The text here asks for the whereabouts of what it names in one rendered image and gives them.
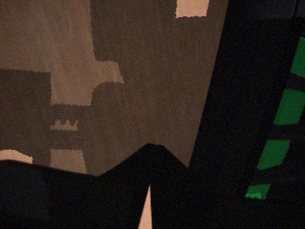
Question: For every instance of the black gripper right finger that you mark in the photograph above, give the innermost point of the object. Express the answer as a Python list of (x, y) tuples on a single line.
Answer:
[(181, 200)]

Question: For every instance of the dark grey controller unit with label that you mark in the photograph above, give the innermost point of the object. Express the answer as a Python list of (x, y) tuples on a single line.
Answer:
[(251, 138)]

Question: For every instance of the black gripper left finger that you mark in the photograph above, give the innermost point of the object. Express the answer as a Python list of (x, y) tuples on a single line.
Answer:
[(42, 197)]

